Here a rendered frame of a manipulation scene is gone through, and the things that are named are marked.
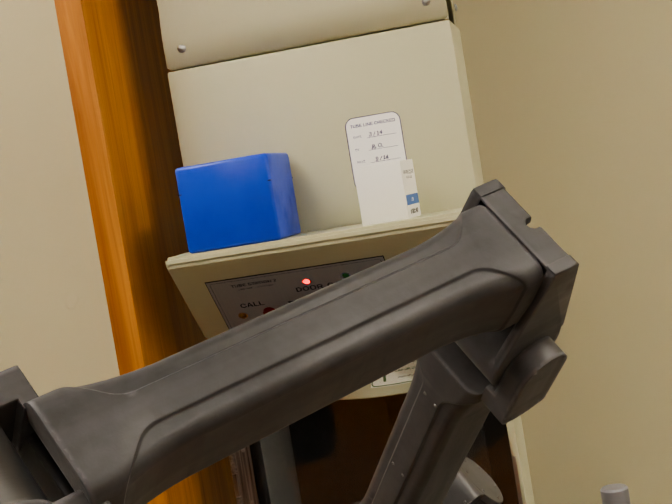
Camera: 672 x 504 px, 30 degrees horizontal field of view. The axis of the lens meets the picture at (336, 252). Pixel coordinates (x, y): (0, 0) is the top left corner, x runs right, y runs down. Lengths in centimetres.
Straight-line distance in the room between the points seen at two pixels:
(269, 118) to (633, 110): 59
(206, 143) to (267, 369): 79
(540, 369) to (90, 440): 32
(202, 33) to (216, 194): 21
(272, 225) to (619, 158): 65
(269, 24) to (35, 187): 67
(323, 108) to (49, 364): 77
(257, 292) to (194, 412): 72
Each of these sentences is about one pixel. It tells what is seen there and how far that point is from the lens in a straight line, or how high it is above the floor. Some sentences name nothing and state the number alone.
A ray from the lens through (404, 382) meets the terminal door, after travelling 137.
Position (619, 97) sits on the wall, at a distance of 178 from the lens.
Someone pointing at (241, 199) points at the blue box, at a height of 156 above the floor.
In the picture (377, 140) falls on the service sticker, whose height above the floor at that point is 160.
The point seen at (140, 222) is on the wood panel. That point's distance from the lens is 141.
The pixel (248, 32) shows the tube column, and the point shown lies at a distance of 140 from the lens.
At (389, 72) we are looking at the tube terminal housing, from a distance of 136.
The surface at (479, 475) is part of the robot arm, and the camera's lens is 120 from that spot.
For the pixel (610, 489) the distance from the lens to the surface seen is 131.
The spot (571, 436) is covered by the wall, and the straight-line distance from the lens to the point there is 183.
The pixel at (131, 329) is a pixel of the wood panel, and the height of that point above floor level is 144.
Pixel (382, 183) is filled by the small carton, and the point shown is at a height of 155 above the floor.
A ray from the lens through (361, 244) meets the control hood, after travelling 126.
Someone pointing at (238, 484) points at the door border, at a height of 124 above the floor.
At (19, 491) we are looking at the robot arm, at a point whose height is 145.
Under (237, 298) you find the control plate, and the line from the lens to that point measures 133.
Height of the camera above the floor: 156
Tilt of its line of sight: 3 degrees down
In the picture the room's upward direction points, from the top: 9 degrees counter-clockwise
